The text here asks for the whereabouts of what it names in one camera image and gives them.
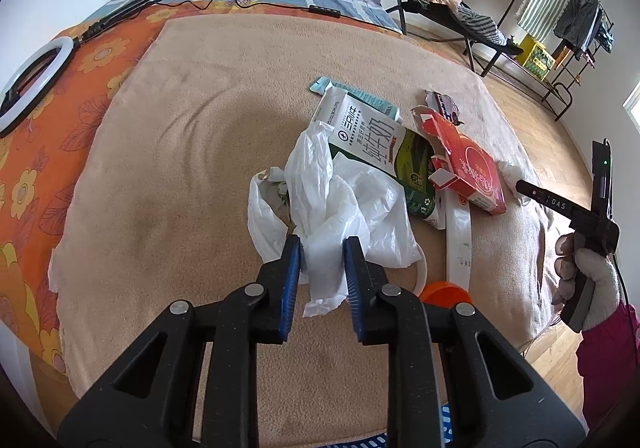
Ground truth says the white plastic bag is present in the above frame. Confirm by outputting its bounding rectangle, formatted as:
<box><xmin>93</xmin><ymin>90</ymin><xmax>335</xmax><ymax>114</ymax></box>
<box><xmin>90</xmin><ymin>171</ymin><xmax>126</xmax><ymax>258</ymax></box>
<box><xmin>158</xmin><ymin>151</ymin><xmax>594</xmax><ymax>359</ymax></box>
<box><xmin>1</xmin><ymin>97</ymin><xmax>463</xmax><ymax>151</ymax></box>
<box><xmin>247</xmin><ymin>122</ymin><xmax>427</xmax><ymax>317</ymax></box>

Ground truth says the long white paper wrapper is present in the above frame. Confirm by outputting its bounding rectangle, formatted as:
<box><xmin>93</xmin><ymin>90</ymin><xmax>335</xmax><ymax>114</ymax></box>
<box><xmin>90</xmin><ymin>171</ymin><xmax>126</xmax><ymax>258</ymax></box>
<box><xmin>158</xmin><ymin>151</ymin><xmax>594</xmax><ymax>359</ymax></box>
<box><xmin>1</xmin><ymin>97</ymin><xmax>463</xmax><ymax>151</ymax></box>
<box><xmin>442</xmin><ymin>188</ymin><xmax>472</xmax><ymax>291</ymax></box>

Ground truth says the red medicine box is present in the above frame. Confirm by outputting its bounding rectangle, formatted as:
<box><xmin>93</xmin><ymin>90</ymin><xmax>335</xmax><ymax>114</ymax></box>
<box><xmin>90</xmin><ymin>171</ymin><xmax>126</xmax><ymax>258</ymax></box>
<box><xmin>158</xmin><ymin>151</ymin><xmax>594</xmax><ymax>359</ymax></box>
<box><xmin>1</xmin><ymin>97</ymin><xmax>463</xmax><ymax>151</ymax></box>
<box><xmin>411</xmin><ymin>106</ymin><xmax>506</xmax><ymax>215</ymax></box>

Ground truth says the green white milk carton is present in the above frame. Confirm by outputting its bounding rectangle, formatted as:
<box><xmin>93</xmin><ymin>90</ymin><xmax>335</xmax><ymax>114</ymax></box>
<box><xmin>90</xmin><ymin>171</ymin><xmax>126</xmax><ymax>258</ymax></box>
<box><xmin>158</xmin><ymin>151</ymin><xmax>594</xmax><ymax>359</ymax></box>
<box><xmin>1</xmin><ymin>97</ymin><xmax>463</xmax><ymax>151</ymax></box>
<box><xmin>312</xmin><ymin>86</ymin><xmax>442</xmax><ymax>229</ymax></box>

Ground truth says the purple snack wrapper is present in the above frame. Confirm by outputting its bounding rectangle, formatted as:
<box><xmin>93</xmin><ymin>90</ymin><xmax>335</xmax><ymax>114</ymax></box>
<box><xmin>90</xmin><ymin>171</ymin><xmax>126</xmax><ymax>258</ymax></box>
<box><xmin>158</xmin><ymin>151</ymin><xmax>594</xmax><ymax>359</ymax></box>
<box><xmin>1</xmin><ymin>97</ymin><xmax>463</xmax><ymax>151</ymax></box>
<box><xmin>425</xmin><ymin>91</ymin><xmax>462</xmax><ymax>125</ymax></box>

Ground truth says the magenta sleeve forearm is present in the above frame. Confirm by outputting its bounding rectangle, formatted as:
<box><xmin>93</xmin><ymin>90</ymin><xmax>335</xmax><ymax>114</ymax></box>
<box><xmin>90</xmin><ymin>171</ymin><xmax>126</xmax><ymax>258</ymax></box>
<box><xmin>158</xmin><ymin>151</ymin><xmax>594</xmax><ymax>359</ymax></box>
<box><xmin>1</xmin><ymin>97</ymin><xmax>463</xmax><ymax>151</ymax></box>
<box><xmin>576</xmin><ymin>303</ymin><xmax>639</xmax><ymax>430</ymax></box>

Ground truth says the right gloved hand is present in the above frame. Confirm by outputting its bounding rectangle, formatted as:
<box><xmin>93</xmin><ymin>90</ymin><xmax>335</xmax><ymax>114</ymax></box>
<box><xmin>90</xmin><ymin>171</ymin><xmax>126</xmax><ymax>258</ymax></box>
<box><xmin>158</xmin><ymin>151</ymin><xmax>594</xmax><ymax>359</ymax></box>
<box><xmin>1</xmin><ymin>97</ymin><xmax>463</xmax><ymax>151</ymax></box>
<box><xmin>552</xmin><ymin>234</ymin><xmax>620</xmax><ymax>332</ymax></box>

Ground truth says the orange round lid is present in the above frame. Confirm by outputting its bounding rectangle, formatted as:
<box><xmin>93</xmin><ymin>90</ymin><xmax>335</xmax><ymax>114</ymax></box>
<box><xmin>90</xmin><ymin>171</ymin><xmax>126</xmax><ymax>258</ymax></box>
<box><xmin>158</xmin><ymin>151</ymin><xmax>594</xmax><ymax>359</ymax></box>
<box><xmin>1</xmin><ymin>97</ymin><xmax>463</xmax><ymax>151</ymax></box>
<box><xmin>419</xmin><ymin>281</ymin><xmax>473</xmax><ymax>309</ymax></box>

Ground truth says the window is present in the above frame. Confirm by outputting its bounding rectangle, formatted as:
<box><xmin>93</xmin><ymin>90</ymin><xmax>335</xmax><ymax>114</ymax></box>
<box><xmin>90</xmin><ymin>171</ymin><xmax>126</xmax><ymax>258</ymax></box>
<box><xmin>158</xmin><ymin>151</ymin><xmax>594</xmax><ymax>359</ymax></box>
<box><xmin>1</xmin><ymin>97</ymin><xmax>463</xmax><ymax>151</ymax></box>
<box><xmin>623</xmin><ymin>82</ymin><xmax>640</xmax><ymax>131</ymax></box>

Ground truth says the beige fleece blanket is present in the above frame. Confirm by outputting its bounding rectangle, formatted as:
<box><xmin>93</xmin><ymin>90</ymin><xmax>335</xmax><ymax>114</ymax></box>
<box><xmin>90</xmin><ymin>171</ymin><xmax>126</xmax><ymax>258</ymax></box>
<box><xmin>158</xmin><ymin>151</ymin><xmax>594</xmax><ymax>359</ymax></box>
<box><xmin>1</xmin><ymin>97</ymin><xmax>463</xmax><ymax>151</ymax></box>
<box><xmin>50</xmin><ymin>15</ymin><xmax>558</xmax><ymax>447</ymax></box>

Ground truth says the blue plastic basket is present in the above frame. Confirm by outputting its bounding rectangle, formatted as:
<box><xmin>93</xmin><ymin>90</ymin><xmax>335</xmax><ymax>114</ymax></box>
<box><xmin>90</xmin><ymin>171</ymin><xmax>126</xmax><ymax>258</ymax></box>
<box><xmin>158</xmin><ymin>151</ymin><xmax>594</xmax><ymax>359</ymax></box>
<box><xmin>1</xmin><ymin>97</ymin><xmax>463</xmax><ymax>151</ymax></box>
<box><xmin>335</xmin><ymin>399</ymin><xmax>452</xmax><ymax>447</ymax></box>

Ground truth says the yellow plastic crate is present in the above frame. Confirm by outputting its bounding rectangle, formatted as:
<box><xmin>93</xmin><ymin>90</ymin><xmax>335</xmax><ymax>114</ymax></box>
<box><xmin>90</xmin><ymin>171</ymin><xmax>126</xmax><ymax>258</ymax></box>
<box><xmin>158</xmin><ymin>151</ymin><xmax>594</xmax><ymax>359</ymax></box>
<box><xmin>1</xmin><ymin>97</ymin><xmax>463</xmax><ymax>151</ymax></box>
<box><xmin>516</xmin><ymin>34</ymin><xmax>555</xmax><ymax>81</ymax></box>

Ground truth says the teal foil sachet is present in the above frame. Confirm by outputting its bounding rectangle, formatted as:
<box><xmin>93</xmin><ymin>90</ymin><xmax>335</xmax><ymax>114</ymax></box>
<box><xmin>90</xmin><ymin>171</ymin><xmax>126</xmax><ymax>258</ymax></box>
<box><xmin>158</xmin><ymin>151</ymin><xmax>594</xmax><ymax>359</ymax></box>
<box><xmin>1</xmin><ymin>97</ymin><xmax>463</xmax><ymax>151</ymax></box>
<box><xmin>309</xmin><ymin>77</ymin><xmax>400</xmax><ymax>122</ymax></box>

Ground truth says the black clothes rack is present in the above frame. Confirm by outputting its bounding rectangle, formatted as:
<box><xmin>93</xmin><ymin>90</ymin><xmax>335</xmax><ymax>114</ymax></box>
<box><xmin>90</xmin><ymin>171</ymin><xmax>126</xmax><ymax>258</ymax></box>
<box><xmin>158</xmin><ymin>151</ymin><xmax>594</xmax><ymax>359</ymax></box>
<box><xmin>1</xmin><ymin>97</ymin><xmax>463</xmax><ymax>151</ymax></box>
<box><xmin>499</xmin><ymin>0</ymin><xmax>615</xmax><ymax>121</ymax></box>

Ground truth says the dark hanging jacket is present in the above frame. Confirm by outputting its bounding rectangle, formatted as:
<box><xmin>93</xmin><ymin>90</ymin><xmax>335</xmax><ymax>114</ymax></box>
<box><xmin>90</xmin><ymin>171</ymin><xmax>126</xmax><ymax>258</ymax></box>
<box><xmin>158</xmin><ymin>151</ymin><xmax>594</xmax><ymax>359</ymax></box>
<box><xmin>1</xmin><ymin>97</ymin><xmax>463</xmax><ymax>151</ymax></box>
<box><xmin>553</xmin><ymin>0</ymin><xmax>602</xmax><ymax>58</ymax></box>

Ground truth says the striped garment on chair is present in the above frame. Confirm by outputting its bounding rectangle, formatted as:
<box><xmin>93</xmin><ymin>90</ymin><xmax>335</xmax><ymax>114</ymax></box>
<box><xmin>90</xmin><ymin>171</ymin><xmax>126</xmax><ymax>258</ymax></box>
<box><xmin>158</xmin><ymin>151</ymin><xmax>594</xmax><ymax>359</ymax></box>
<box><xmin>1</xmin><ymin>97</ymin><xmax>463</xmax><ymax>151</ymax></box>
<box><xmin>457</xmin><ymin>4</ymin><xmax>508</xmax><ymax>45</ymax></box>

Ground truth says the orange floral bedsheet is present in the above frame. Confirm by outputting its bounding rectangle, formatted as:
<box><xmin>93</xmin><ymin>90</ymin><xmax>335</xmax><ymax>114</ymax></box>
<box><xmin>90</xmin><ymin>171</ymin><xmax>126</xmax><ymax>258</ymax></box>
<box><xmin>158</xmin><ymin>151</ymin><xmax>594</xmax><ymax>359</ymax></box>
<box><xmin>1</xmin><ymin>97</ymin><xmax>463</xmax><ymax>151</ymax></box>
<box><xmin>1</xmin><ymin>1</ymin><xmax>395</xmax><ymax>392</ymax></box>

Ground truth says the black cable with remote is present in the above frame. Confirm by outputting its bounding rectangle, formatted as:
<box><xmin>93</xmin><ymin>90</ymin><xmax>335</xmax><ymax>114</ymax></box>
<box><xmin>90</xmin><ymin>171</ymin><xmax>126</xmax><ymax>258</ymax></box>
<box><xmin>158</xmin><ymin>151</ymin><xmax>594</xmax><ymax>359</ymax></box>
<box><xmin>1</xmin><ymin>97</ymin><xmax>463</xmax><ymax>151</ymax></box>
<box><xmin>159</xmin><ymin>0</ymin><xmax>343</xmax><ymax>20</ymax></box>

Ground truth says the black ring light stand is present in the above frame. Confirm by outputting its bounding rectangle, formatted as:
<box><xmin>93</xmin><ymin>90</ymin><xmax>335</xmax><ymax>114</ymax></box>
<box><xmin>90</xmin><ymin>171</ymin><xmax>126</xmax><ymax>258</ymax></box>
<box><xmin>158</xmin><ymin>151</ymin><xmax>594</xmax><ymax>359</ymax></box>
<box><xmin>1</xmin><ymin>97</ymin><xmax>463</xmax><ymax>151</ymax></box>
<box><xmin>74</xmin><ymin>0</ymin><xmax>158</xmax><ymax>46</ymax></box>

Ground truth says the white ring light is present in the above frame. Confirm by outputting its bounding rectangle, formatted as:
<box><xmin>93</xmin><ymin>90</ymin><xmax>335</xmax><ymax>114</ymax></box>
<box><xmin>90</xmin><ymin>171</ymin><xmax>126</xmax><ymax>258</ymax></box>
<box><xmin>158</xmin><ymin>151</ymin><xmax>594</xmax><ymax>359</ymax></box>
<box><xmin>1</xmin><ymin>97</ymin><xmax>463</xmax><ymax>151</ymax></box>
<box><xmin>0</xmin><ymin>37</ymin><xmax>78</xmax><ymax>137</ymax></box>

